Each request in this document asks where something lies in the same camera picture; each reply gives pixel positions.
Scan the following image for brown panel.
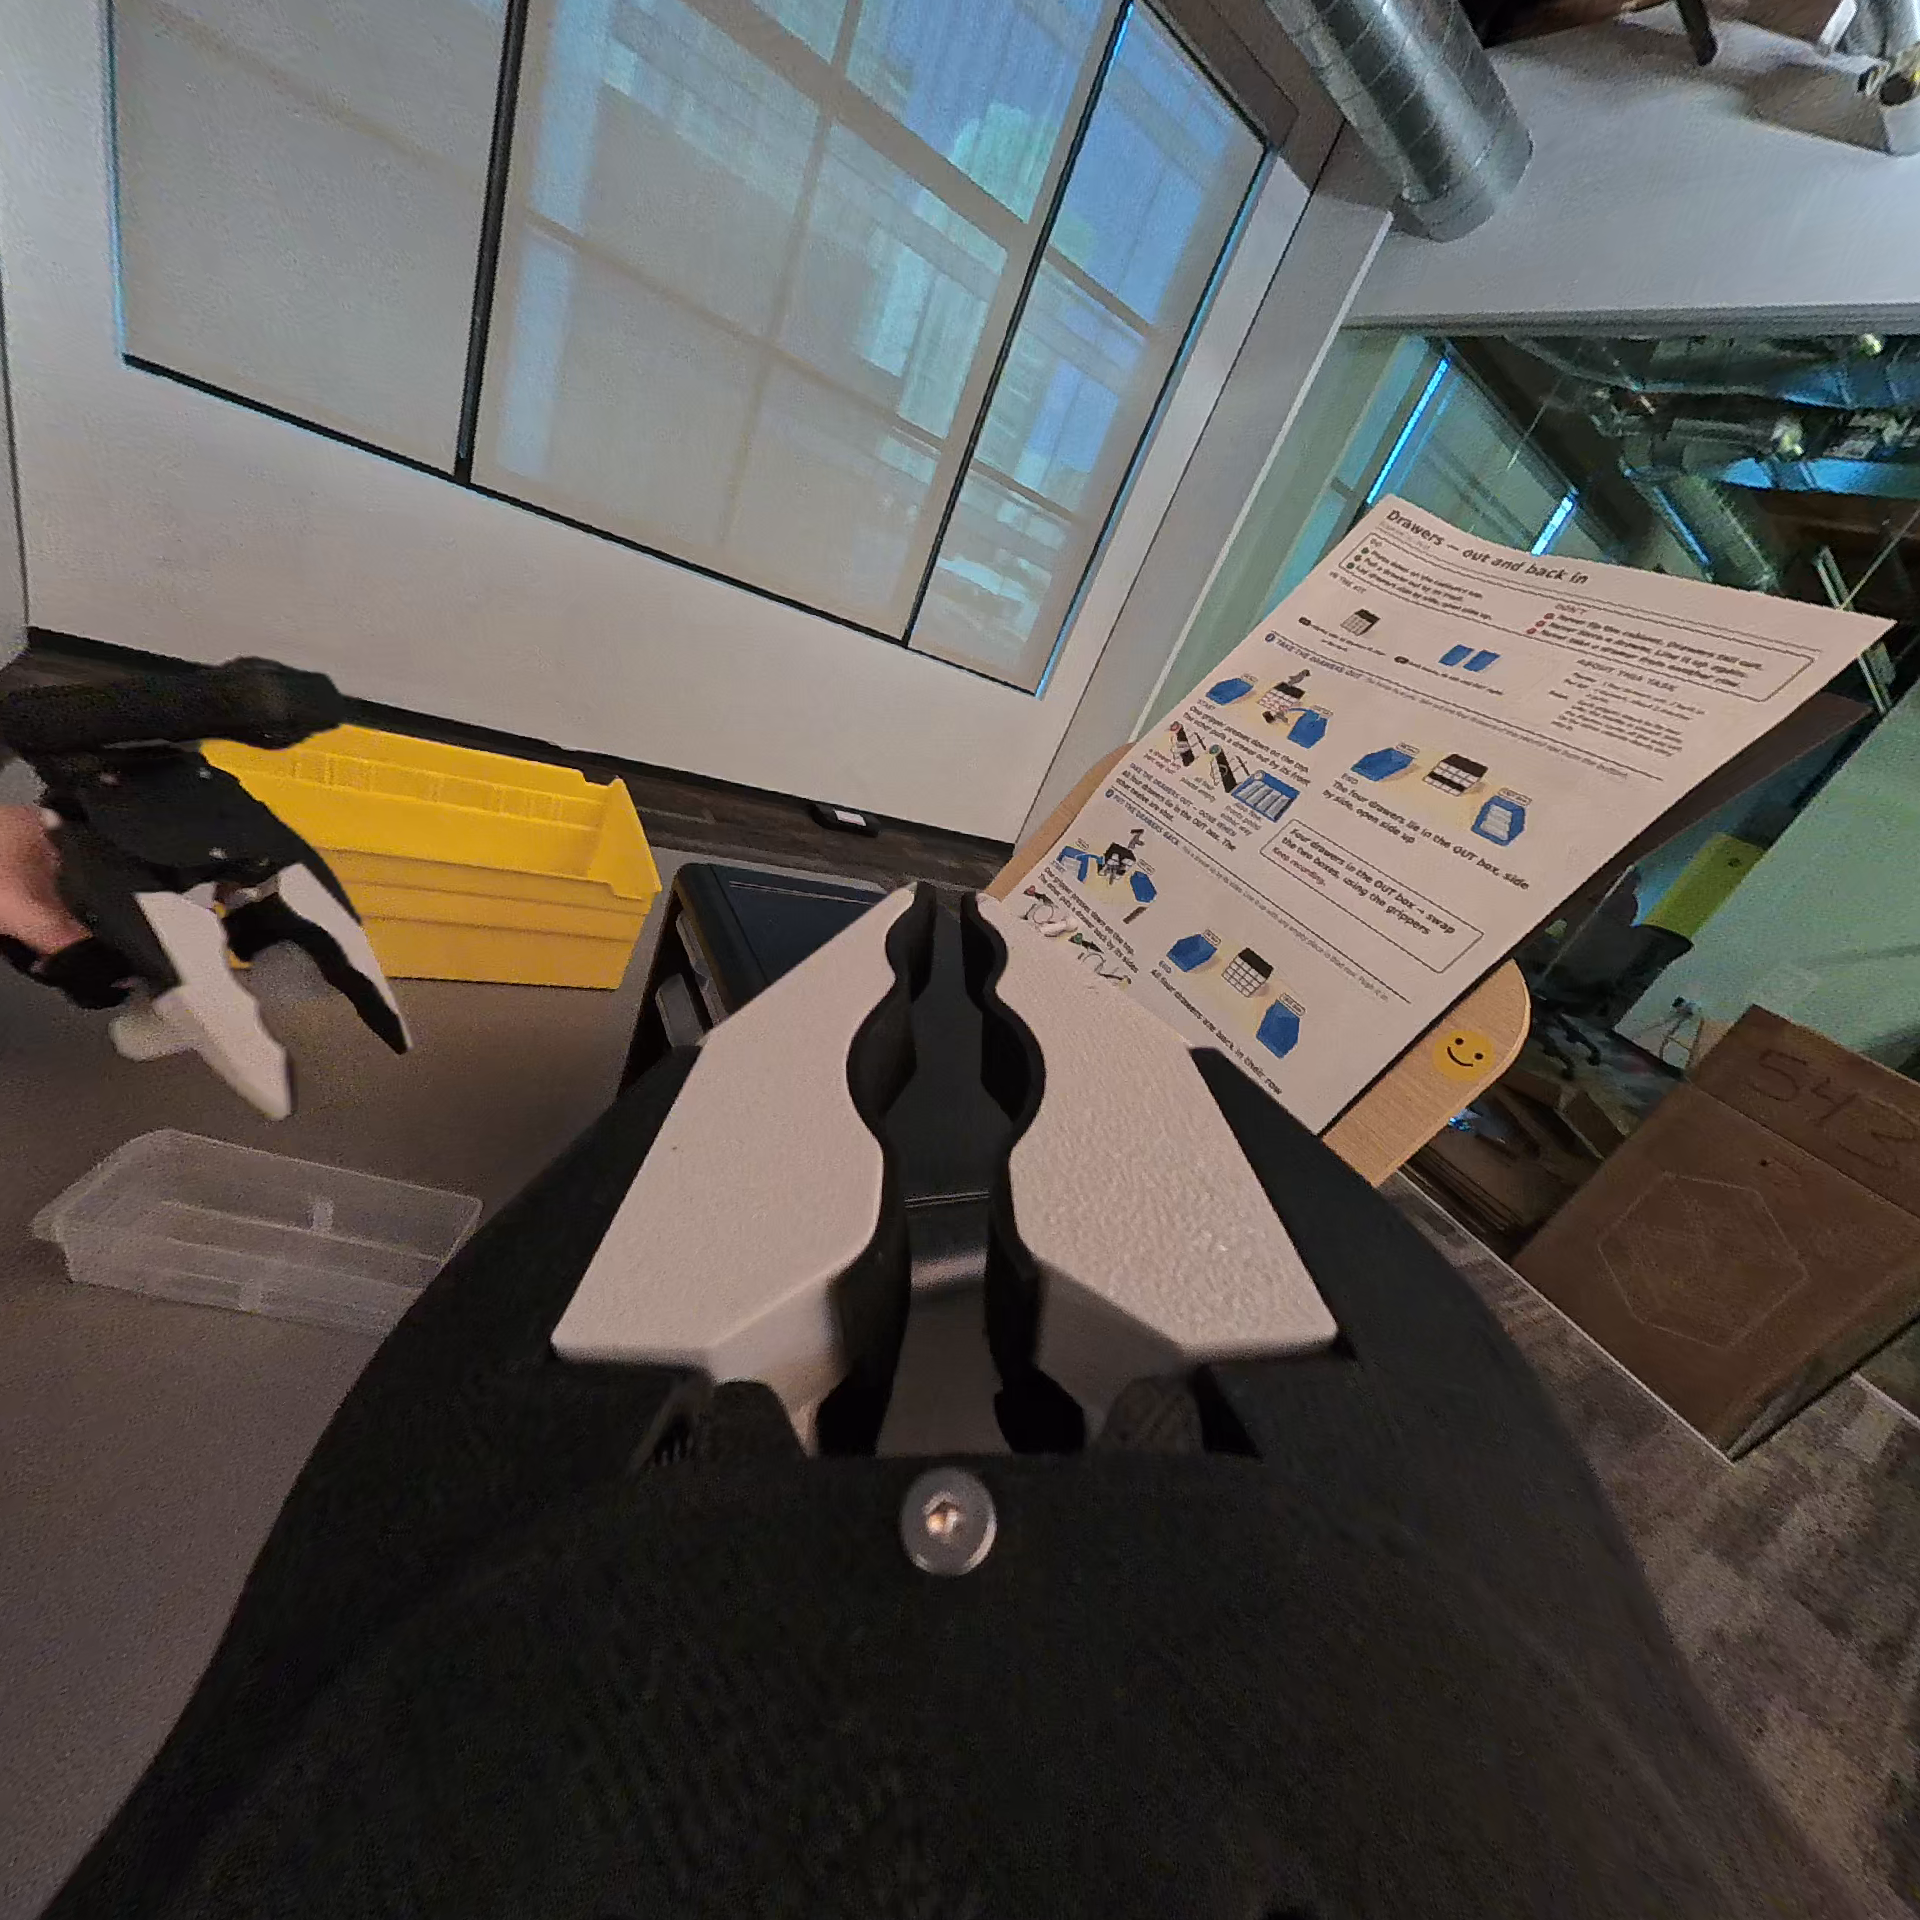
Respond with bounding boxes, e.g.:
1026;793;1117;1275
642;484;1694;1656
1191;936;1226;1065
1515;1006;1920;1457

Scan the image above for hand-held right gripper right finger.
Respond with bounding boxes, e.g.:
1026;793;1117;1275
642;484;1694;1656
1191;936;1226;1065
950;886;1341;1434

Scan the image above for instruction poster on board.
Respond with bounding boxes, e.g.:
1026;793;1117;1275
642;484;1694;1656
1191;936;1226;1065
983;738;1535;1192

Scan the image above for silver ventilation duct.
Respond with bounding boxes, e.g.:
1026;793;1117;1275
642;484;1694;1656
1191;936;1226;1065
1276;0;1535;242

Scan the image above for clear plastic drawer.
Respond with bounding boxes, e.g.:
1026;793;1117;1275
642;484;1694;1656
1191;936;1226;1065
30;1128;484;1338

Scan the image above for yellow storage bin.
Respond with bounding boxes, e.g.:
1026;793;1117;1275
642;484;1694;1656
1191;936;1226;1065
198;724;663;992

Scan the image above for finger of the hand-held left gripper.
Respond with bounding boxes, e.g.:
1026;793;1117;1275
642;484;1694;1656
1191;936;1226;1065
132;884;298;1121
221;861;413;1056

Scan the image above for black drawer cabinet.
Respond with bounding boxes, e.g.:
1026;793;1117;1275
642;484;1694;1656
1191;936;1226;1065
618;859;903;1104

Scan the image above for printed instruction poster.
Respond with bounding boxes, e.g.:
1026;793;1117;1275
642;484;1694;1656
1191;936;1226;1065
1013;497;1894;1134

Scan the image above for person's left hand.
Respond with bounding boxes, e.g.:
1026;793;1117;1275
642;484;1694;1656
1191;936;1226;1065
0;806;95;961

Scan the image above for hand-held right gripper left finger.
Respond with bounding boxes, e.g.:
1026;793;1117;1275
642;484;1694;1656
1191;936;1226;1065
548;883;921;1457

